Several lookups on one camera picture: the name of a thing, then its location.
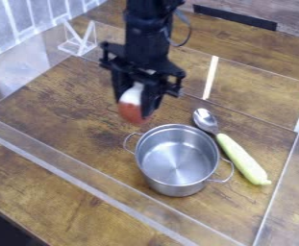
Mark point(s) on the black bar on table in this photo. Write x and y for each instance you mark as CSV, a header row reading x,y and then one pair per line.
x,y
236,17

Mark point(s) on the red white plush mushroom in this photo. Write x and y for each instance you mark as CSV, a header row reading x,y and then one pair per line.
x,y
130,105

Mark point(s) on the clear acrylic front barrier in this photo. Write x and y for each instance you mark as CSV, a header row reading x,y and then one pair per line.
x,y
172,222

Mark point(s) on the clear acrylic triangle bracket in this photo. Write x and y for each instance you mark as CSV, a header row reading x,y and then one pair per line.
x,y
77,45

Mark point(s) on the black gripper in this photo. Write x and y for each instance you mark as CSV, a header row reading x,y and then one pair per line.
x,y
141,61

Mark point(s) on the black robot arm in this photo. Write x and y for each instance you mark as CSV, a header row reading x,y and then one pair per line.
x,y
152,8

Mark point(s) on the spoon with yellow handle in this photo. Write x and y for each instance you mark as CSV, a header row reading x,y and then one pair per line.
x,y
247,164

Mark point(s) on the silver metal pot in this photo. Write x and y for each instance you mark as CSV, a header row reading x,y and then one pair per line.
x,y
177,157

